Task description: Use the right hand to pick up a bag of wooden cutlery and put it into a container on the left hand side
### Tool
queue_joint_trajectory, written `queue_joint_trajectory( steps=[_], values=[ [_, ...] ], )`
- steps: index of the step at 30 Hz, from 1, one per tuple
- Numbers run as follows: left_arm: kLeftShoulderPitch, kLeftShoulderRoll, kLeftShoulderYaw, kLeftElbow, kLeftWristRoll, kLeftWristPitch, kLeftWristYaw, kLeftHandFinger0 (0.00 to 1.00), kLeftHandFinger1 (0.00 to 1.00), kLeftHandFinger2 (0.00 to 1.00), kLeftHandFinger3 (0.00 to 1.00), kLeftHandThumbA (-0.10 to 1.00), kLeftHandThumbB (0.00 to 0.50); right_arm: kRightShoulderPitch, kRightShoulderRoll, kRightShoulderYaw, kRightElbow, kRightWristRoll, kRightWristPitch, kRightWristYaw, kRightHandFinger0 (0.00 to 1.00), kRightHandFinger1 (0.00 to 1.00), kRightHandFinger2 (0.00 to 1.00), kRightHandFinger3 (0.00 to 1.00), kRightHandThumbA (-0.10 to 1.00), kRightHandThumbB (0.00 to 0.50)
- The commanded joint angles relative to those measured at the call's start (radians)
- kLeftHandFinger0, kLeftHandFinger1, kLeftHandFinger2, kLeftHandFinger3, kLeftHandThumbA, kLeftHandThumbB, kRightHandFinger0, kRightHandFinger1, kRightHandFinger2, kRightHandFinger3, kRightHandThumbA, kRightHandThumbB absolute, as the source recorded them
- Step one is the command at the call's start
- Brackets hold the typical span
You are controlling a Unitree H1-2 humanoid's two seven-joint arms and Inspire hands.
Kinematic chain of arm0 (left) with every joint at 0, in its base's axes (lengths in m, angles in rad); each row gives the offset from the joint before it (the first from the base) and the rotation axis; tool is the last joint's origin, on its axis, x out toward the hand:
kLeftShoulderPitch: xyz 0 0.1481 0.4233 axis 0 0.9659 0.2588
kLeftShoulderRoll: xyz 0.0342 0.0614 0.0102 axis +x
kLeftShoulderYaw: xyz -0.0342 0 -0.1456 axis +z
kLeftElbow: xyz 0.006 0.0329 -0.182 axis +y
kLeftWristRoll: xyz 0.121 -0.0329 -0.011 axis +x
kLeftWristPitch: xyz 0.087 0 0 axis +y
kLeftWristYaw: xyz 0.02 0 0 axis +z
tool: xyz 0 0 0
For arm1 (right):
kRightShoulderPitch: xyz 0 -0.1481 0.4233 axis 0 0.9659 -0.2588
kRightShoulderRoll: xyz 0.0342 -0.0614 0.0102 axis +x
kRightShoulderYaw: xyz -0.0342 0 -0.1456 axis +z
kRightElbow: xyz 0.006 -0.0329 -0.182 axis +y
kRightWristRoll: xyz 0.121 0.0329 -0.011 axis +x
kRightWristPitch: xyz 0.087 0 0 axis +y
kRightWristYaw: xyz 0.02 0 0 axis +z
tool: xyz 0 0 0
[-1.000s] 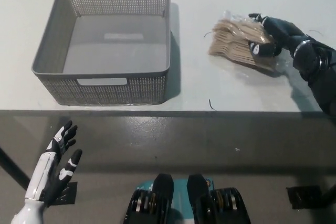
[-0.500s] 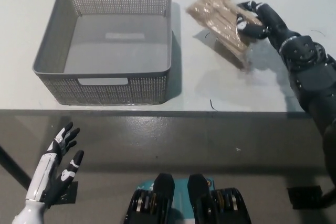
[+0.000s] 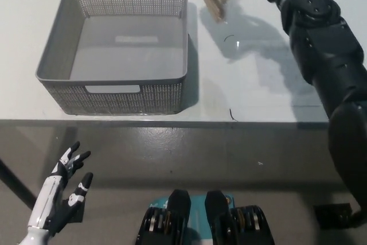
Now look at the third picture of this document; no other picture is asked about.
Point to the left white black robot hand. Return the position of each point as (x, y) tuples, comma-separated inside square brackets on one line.
[(48, 199)]

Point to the grey perforated plastic basket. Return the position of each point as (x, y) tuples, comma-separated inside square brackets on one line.
[(114, 55)]

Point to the black diagonal table leg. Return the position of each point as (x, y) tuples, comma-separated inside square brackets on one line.
[(15, 184)]

